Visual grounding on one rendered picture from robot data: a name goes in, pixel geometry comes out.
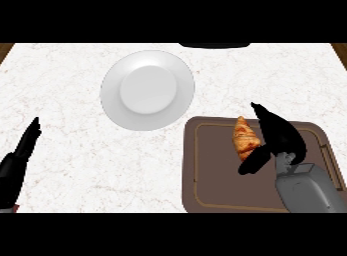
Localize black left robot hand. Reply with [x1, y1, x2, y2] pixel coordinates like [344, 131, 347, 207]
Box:
[0, 116, 43, 212]

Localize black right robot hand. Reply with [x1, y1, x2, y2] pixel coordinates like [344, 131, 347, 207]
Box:
[236, 101, 309, 176]

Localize golden brown croissant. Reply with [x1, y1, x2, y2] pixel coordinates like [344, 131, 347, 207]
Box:
[231, 115, 263, 163]

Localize brown rectangular tray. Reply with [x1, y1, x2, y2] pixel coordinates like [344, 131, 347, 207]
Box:
[180, 115, 347, 214]

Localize white round plate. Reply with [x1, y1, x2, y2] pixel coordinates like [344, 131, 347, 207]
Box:
[99, 49, 197, 132]

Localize black rounded object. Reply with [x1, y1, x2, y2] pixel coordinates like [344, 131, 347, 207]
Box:
[177, 42, 251, 50]

